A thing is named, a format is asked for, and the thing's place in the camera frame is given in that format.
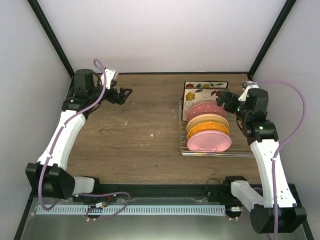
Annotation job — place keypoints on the metal wire dish rack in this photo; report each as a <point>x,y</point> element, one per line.
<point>239,147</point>

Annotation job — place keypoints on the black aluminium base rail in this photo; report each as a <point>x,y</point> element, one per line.
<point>214,193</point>

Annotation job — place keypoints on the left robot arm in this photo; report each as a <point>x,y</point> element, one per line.
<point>49,176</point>

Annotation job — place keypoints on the cream bear print plate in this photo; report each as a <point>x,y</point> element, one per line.
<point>211,117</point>

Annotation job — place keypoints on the right black frame post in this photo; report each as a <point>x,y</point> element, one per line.
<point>276,27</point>

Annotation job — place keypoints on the white slotted cable duct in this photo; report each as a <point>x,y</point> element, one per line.
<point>181,210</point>

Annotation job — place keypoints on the orange polka dot plate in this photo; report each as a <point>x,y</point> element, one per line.
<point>207,126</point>

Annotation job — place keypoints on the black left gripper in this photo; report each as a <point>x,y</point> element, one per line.
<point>121,100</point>

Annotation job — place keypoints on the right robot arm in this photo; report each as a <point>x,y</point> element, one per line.
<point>275,210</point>

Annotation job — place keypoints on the pink polka dot plate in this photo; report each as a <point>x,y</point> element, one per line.
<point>205,107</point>

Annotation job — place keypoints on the square floral plate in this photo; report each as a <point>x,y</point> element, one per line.
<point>206,84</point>
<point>193,96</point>

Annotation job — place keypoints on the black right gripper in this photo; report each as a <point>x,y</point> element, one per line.
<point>232,98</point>

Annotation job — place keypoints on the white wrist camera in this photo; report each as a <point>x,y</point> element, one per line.
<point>246,86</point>
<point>108,76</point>

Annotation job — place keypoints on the left black frame post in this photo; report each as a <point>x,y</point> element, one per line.
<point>42,19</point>

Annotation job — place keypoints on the plain pink round plate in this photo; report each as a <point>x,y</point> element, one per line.
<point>210,141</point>

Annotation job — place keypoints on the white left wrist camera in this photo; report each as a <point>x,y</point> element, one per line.
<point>108,76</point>

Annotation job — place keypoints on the black frame post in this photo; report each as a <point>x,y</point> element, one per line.
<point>42,19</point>
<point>276,27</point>

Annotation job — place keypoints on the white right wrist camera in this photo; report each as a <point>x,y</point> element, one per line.
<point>246,86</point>

